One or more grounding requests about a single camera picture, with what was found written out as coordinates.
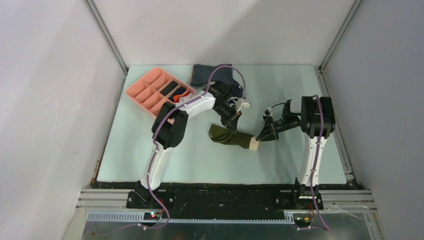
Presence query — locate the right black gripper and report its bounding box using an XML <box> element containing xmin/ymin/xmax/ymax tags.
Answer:
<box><xmin>256</xmin><ymin>115</ymin><xmax>301</xmax><ymax>143</ymax></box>

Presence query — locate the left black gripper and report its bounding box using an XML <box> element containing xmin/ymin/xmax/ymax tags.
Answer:
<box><xmin>212</xmin><ymin>102</ymin><xmax>242</xmax><ymax>134</ymax></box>

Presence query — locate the olive green underwear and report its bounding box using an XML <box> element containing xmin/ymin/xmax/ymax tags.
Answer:
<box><xmin>208</xmin><ymin>124</ymin><xmax>260</xmax><ymax>151</ymax></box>

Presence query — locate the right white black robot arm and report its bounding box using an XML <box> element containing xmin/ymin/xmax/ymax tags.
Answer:
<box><xmin>256</xmin><ymin>95</ymin><xmax>336</xmax><ymax>209</ymax></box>

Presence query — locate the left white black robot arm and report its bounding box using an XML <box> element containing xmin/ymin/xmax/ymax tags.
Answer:
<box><xmin>138</xmin><ymin>82</ymin><xmax>251</xmax><ymax>208</ymax></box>

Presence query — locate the navy blue underwear white trim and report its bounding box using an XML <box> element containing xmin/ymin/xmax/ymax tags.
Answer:
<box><xmin>211</xmin><ymin>81</ymin><xmax>244</xmax><ymax>102</ymax></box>

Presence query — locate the grey striped folded underwear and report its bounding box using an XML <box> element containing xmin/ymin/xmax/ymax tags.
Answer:
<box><xmin>189</xmin><ymin>64</ymin><xmax>236</xmax><ymax>87</ymax></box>

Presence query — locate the red white rolled garment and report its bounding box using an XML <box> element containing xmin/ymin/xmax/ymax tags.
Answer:
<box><xmin>173</xmin><ymin>92</ymin><xmax>195</xmax><ymax>104</ymax></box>

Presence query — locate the navy rolled garment in tray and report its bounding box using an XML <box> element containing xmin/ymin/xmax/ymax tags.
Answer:
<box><xmin>168</xmin><ymin>87</ymin><xmax>187</xmax><ymax>102</ymax></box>

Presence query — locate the black rolled garment in tray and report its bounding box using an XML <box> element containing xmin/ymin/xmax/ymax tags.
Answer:
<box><xmin>160</xmin><ymin>80</ymin><xmax>179</xmax><ymax>96</ymax></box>

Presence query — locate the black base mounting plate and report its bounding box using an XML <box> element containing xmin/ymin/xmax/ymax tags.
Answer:
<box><xmin>126</xmin><ymin>182</ymin><xmax>324</xmax><ymax>220</ymax></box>

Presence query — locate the pink divided organizer tray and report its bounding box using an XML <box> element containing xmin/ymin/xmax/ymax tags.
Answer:
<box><xmin>126</xmin><ymin>67</ymin><xmax>196</xmax><ymax>117</ymax></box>

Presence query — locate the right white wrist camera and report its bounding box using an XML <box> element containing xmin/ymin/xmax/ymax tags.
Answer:
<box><xmin>263</xmin><ymin>107</ymin><xmax>273</xmax><ymax>118</ymax></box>

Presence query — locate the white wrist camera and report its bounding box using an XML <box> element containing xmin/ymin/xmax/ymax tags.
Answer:
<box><xmin>235</xmin><ymin>98</ymin><xmax>251</xmax><ymax>112</ymax></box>
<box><xmin>263</xmin><ymin>107</ymin><xmax>273</xmax><ymax>118</ymax></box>

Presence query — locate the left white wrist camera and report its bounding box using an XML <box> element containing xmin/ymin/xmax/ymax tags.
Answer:
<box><xmin>235</xmin><ymin>98</ymin><xmax>251</xmax><ymax>112</ymax></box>

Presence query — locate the grey slotted cable duct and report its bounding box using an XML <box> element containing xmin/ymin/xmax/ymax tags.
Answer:
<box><xmin>86</xmin><ymin>211</ymin><xmax>295</xmax><ymax>225</ymax></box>

